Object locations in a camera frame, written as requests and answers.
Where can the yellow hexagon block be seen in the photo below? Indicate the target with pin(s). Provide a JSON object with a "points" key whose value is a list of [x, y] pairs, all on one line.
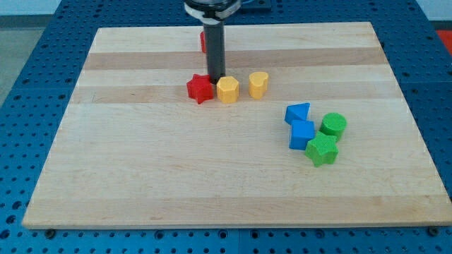
{"points": [[228, 89]]}

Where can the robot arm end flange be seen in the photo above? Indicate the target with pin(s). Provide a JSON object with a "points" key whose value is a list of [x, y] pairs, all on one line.
{"points": [[211, 12]]}

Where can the red star block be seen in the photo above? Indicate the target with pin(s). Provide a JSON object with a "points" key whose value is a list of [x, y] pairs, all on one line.
{"points": [[199, 88]]}

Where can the yellow heart block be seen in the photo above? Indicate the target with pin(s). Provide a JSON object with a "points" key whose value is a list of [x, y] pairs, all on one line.
{"points": [[258, 84]]}

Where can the blue triangle block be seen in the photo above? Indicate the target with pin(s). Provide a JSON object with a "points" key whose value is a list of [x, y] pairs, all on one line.
{"points": [[297, 112]]}

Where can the blue cube block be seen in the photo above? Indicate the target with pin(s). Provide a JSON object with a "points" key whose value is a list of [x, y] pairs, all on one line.
{"points": [[301, 133]]}

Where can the wooden board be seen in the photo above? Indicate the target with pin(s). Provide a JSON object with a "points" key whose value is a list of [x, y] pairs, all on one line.
{"points": [[133, 151]]}

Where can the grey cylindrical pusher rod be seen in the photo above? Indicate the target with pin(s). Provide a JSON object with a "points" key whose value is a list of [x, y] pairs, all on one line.
{"points": [[215, 51]]}

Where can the red block behind rod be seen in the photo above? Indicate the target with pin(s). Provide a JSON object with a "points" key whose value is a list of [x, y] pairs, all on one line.
{"points": [[203, 42]]}

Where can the green star block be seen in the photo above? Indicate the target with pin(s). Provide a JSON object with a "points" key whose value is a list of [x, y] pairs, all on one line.
{"points": [[322, 149]]}

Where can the green cylinder block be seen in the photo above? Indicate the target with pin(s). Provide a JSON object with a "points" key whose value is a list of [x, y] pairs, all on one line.
{"points": [[333, 124]]}

